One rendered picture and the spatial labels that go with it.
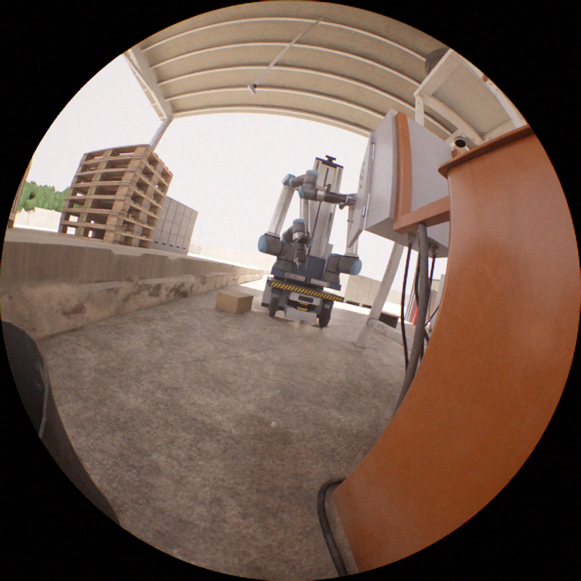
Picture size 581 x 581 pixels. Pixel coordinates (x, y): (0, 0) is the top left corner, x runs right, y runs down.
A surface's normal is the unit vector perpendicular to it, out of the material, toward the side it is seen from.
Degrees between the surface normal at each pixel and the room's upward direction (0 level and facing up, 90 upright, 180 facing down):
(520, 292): 90
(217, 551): 0
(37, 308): 87
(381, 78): 172
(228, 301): 90
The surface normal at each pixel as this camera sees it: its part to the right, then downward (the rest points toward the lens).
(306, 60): -0.22, 0.97
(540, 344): -0.97, -0.22
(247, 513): 0.23, -0.97
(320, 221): 0.12, 0.11
